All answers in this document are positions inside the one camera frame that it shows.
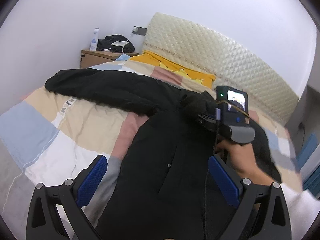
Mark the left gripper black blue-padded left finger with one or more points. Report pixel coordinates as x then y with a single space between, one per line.
44 221

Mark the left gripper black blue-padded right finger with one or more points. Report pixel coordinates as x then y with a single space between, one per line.
260 211

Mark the black puffer jacket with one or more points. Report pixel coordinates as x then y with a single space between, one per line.
162 190

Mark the person's right hand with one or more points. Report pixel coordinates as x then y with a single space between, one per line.
243 161

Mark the blue curtain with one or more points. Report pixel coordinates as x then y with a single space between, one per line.
308 164

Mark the cream quilted headboard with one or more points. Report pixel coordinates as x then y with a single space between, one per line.
200 48

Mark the yellow pillow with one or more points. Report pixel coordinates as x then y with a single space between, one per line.
154 59

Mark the white tablet device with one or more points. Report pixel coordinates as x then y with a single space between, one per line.
120 43

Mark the black bag on nightstand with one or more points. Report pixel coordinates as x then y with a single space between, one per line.
108 40

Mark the white spray bottle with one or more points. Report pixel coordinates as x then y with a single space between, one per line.
94 41

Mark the wooden nightstand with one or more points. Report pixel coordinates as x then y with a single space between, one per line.
90 58

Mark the grey wall socket plate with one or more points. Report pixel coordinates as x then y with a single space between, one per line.
139 31

